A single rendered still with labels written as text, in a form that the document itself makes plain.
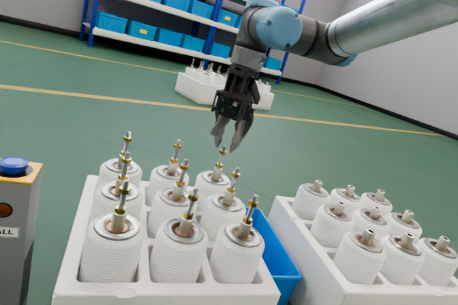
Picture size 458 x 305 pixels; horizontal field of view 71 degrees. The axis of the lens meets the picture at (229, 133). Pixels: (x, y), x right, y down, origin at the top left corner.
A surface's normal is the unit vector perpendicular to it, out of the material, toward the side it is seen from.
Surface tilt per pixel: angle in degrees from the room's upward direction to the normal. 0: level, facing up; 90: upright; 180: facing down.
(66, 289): 0
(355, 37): 133
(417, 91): 90
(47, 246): 0
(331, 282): 90
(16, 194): 90
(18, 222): 90
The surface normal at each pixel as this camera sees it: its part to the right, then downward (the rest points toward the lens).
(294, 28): 0.24, 0.34
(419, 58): -0.79, -0.04
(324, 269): -0.93, -0.18
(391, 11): -0.94, 0.18
